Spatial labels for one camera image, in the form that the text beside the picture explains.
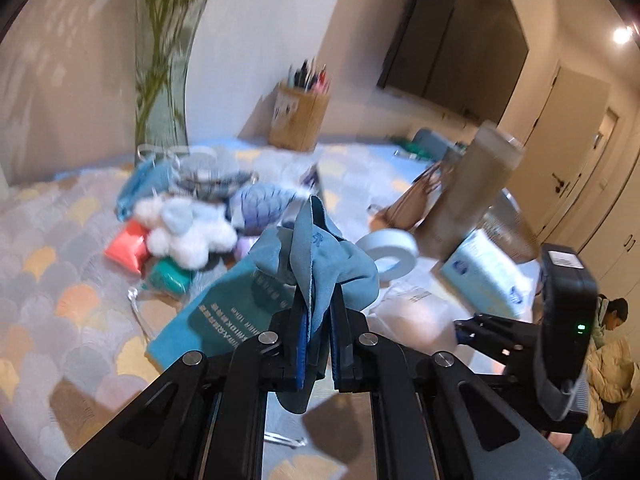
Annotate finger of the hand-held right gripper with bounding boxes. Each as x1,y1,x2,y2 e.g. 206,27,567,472
454,312,543,367

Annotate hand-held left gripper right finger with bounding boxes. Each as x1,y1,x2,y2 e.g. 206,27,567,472
329,289,582,480

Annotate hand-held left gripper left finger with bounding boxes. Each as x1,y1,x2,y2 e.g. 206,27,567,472
55,306,312,480

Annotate white plastic bag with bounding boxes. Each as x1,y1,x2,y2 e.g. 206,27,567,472
367,282,462,357

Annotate teal packet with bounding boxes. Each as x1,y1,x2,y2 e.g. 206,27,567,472
147,255,302,377

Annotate blue microfiber cloth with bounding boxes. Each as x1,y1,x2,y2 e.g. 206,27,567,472
250,195,381,416

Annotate white tape roll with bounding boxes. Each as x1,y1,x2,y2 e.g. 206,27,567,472
355,230,420,287

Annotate green soft pouch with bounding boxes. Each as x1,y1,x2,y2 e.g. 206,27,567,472
147,257,196,297

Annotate plaid fabric bow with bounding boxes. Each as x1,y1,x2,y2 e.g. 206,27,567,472
175,167,261,199

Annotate person's right forearm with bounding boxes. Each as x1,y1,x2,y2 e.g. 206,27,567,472
547,430,632,480

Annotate coral soft pouch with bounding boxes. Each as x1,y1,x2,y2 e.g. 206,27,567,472
103,220,152,276

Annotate blue white tissue pack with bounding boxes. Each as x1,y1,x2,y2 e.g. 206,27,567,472
440,230,542,322

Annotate beige tumbler bottle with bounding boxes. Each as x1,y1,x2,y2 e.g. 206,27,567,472
417,120,526,261

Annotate purple blue knitted plush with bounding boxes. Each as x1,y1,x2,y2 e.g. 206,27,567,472
227,182,302,234

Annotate brown leather bag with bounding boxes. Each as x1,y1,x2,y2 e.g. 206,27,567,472
370,162,447,234

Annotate white fluffy plush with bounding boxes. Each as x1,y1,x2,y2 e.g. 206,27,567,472
134,197,239,269

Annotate beige door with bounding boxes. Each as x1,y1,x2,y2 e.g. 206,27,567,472
500,65,612,241

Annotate green packet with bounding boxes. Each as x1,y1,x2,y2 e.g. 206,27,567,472
394,141,432,162

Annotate grey-blue box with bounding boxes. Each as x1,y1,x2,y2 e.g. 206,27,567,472
410,129,462,161

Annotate light blue cloth bag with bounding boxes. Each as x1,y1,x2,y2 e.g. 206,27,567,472
116,160,176,221

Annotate wooden pen holder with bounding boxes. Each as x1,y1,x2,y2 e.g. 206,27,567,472
269,82,332,152

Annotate scale pattern tablecloth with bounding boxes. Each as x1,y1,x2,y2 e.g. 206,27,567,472
0,140,542,480

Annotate bundle of pens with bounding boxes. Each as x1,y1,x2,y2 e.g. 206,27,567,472
286,57,331,96

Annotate tall glass vase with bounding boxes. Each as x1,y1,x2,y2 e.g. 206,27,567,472
132,0,211,162

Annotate green plant stems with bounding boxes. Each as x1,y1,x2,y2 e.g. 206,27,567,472
120,0,236,128

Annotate black wall television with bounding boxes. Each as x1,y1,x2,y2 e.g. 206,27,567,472
376,0,530,128

